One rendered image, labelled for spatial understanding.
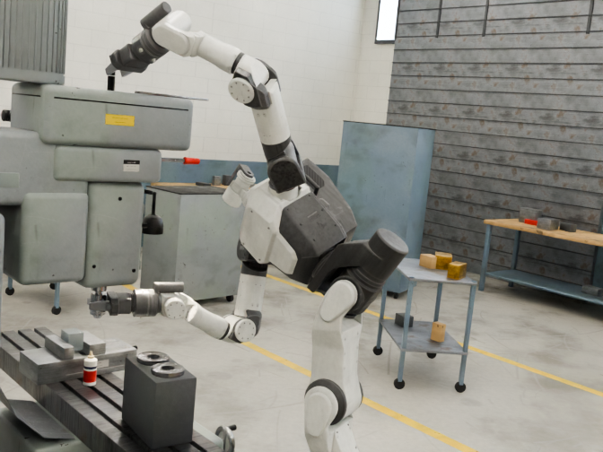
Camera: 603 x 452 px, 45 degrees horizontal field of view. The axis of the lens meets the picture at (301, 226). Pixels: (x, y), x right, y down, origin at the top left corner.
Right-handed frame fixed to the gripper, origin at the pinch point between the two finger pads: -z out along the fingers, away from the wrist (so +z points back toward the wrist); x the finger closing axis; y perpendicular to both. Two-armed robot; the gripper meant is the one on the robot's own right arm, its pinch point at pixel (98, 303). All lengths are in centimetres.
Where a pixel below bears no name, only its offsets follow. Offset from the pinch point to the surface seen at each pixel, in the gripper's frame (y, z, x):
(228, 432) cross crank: 54, 50, -14
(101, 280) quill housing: -10.1, -0.6, 10.8
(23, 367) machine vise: 24.8, -20.6, -14.4
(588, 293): 106, 588, -393
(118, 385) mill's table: 27.8, 7.9, -1.7
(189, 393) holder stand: 13.4, 19.5, 43.5
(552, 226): 37, 562, -436
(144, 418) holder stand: 21.0, 8.5, 40.3
